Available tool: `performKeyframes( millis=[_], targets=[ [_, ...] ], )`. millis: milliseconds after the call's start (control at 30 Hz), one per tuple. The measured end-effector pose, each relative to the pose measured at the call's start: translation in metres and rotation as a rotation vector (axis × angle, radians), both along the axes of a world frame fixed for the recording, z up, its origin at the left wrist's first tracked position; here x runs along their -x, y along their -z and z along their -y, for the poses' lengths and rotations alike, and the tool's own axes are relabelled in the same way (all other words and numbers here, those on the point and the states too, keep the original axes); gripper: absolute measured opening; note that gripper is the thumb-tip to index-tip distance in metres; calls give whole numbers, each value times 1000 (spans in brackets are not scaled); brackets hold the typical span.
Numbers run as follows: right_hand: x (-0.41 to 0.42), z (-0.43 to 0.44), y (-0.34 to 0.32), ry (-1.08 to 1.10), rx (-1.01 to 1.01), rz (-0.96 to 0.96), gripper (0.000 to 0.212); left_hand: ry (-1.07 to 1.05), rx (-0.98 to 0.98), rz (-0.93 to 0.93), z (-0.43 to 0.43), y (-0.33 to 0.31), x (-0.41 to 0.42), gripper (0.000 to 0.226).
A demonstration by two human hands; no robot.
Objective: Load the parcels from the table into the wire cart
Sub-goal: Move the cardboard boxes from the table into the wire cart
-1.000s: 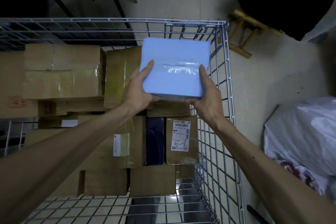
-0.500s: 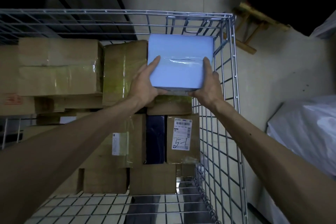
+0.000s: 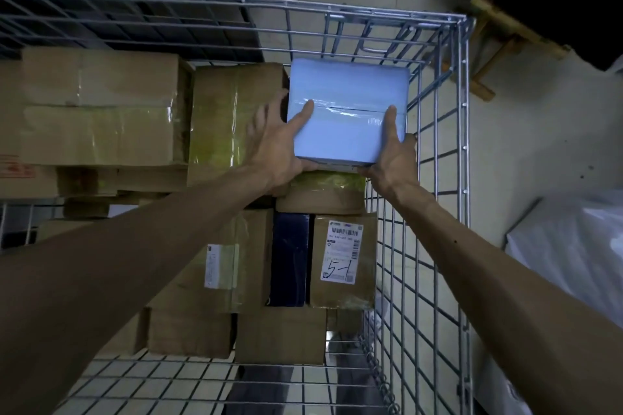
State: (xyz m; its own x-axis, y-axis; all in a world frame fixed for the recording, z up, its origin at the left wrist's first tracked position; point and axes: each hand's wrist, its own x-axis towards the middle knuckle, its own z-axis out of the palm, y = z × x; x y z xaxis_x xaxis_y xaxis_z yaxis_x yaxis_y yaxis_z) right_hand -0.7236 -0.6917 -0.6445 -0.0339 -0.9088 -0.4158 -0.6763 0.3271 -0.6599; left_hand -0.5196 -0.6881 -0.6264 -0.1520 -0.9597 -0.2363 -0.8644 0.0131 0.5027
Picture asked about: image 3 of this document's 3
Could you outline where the person's left hand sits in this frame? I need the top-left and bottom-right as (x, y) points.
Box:
(243, 88), (320, 193)

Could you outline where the person's right hand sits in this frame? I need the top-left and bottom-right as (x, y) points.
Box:
(357, 105), (421, 200)

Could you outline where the light blue box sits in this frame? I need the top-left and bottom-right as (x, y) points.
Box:
(286, 58), (410, 165)

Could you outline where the person's right forearm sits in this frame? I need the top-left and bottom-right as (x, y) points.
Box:
(385, 180), (623, 415)

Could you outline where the person's left forearm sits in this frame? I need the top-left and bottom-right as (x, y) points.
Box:
(0, 164), (288, 415)

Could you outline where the white flat box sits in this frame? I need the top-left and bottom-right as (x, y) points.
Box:
(315, 161), (362, 173)

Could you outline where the small cardboard box, yellow tape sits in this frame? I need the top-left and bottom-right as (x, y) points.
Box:
(275, 171), (367, 215)

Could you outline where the cardboard box with yellow tape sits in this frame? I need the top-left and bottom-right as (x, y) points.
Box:
(187, 63), (289, 188)

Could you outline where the dark blue box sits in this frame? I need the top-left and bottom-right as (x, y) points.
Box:
(266, 212), (312, 308)

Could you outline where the cardboard box with shipping label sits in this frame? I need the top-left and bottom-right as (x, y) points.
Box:
(308, 212), (378, 310)

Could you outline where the wooden stool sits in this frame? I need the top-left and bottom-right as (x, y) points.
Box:
(468, 0), (571, 102)

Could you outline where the cardboard box with white sticker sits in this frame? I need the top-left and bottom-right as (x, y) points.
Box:
(145, 208), (274, 316)

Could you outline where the large taped cardboard box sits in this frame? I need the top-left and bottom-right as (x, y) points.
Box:
(19, 46), (194, 168)

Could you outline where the plain cardboard box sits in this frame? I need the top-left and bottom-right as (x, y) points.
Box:
(235, 305), (328, 366)
(146, 308), (238, 360)

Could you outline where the white plastic bag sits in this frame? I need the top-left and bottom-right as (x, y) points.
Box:
(503, 190), (623, 329)

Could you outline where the thin cardboard box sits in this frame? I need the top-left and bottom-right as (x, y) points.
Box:
(62, 195), (168, 220)

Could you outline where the cardboard box with red print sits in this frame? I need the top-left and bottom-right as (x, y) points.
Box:
(0, 60), (60, 199)

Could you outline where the silver wire cage cart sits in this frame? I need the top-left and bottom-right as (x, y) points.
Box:
(0, 0), (475, 415)

